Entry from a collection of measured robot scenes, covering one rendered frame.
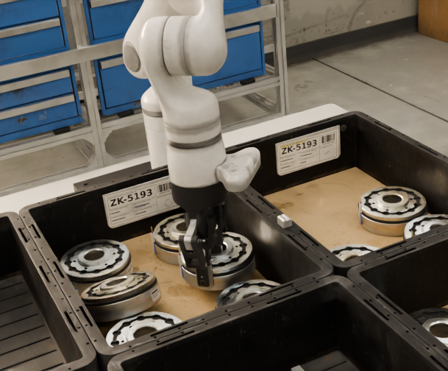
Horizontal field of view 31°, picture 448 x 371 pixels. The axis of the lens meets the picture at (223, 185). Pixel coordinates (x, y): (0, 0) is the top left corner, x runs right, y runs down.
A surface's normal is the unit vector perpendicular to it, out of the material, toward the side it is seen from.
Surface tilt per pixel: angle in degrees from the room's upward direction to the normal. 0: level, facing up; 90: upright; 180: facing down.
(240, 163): 6
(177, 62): 105
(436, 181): 90
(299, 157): 90
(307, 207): 0
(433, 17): 91
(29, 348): 0
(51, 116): 90
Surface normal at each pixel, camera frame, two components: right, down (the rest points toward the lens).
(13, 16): 0.44, 0.38
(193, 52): -0.26, 0.33
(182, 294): -0.09, -0.88
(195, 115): 0.18, 0.29
